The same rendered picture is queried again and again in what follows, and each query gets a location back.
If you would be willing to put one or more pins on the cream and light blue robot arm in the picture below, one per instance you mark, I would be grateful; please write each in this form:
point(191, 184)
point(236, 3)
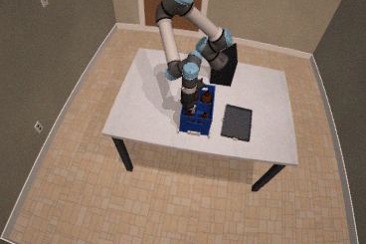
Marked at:
point(189, 68)

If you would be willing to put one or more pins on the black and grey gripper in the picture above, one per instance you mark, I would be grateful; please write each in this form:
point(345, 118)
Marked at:
point(188, 96)

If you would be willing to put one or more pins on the blue divided crate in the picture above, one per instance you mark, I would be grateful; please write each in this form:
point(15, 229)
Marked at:
point(202, 128)

